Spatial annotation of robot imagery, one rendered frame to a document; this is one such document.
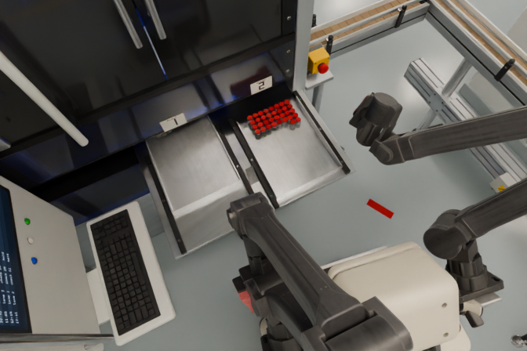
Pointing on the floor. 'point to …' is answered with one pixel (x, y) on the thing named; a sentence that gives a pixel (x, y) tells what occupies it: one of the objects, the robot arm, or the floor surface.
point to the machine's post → (303, 19)
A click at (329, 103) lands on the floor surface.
